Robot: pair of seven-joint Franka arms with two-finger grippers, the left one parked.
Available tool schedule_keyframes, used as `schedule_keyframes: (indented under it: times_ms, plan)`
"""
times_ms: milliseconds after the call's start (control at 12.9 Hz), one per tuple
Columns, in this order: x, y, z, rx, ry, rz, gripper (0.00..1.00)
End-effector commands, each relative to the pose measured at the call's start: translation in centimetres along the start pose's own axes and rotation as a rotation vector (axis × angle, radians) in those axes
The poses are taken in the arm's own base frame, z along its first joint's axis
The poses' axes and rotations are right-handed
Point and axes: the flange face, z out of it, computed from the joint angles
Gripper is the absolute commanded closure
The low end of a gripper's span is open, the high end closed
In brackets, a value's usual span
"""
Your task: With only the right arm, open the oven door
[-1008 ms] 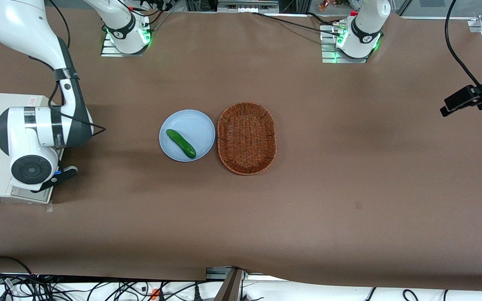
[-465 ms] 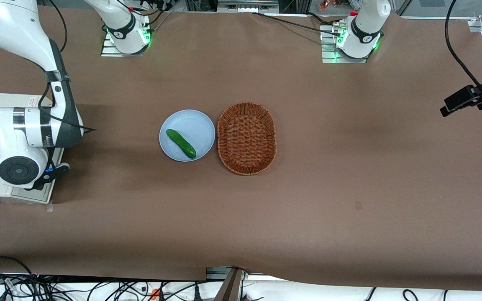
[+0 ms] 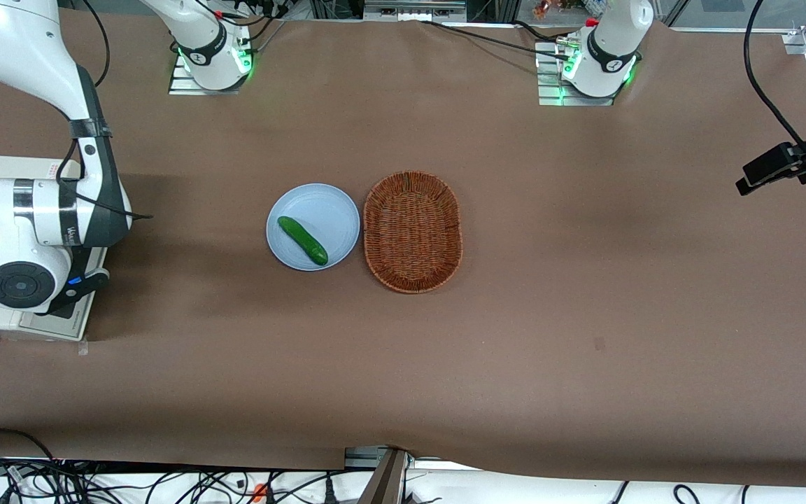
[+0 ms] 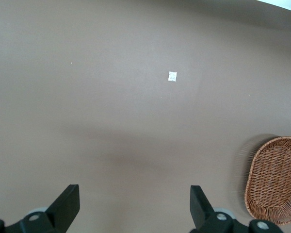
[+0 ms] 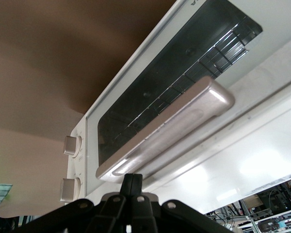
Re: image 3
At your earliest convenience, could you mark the light blue round plate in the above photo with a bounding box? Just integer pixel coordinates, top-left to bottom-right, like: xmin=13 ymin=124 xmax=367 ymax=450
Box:
xmin=266 ymin=183 xmax=361 ymax=272

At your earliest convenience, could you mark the brown woven wicker basket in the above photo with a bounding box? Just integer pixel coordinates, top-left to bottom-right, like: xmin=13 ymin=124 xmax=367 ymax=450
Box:
xmin=363 ymin=170 xmax=464 ymax=295

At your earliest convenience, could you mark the aluminium frame rail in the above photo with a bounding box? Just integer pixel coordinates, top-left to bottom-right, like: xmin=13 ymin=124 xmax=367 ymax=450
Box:
xmin=309 ymin=0 xmax=470 ymax=22

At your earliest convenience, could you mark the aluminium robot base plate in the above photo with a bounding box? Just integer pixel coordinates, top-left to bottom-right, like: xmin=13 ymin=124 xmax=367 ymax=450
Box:
xmin=167 ymin=50 xmax=251 ymax=97
xmin=536 ymin=41 xmax=618 ymax=108

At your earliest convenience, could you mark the brown table cover sheet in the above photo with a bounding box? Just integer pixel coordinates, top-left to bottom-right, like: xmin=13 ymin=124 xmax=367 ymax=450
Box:
xmin=0 ymin=3 xmax=806 ymax=491

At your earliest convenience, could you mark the green cucumber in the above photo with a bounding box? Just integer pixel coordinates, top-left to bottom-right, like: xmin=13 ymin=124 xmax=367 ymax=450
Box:
xmin=277 ymin=216 xmax=330 ymax=267

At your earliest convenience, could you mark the aluminium profile bar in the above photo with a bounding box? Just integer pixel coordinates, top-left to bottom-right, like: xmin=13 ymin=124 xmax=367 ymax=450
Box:
xmin=344 ymin=445 xmax=463 ymax=471

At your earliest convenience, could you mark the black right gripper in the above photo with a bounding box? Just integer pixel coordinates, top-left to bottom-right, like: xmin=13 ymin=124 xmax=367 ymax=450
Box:
xmin=45 ymin=269 xmax=111 ymax=316

